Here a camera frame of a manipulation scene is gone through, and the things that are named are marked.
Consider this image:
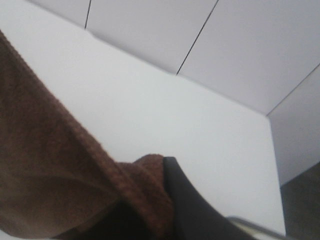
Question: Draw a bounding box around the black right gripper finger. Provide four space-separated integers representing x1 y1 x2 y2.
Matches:
163 157 253 240

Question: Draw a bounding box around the brown towel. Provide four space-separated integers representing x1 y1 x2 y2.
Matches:
0 35 174 240

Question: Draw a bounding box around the beige bin with grey rim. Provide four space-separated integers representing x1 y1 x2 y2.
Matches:
227 216 287 240

